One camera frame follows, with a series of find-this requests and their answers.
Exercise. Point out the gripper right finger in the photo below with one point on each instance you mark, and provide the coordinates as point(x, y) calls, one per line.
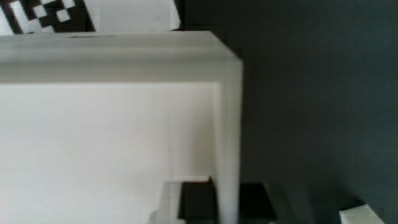
point(265, 205)

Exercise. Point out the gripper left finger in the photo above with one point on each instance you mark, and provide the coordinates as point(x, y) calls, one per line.
point(187, 205)

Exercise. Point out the white drawer cabinet box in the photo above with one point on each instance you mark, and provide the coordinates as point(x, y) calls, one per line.
point(119, 124)

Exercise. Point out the white front drawer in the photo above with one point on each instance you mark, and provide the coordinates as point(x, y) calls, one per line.
point(61, 16)

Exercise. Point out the white right fence bar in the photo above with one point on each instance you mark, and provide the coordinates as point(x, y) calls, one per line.
point(358, 214)

